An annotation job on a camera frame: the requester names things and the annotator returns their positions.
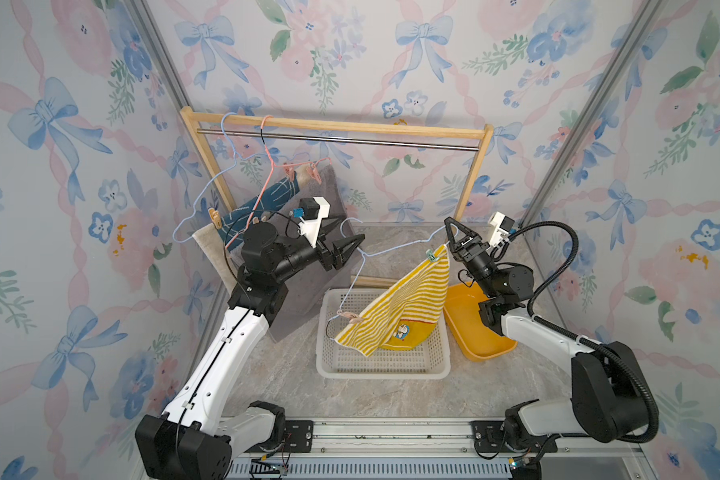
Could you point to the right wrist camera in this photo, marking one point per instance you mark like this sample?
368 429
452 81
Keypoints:
500 227

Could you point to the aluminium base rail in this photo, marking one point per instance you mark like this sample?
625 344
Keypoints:
411 448

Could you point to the light blue wire hanger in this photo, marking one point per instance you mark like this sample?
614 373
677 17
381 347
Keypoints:
365 256

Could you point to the dark teal patterned towel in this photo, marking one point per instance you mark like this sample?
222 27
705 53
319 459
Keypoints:
273 199

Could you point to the yellow white striped towel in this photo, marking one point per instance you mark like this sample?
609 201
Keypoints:
404 315

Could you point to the teal clothespin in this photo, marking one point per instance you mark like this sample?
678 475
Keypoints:
433 253

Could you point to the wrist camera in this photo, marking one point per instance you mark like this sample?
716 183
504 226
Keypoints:
311 212
500 227

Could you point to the white perforated plastic basket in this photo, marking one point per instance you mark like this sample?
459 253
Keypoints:
430 360

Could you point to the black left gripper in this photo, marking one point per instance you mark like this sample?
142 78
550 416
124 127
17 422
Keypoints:
335 259

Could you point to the yellow plastic tray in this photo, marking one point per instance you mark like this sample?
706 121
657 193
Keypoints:
477 342

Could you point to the orange clothespin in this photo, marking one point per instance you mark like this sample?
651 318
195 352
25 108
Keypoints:
216 218

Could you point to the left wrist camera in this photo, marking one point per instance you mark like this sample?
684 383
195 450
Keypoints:
311 212

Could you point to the beige towel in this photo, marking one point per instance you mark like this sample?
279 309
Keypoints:
210 242

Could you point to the wooden clothes rack frame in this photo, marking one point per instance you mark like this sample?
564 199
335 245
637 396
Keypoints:
441 135

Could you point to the pink wire hanger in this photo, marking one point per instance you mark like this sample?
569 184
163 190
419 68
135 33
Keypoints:
271 170

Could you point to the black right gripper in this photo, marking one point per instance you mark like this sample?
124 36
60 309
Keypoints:
473 251

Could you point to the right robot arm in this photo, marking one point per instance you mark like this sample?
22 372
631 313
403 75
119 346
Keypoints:
610 398

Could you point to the metal hanging rod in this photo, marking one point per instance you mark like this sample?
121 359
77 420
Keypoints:
339 140

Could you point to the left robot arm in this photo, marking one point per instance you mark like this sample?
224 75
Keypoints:
228 336

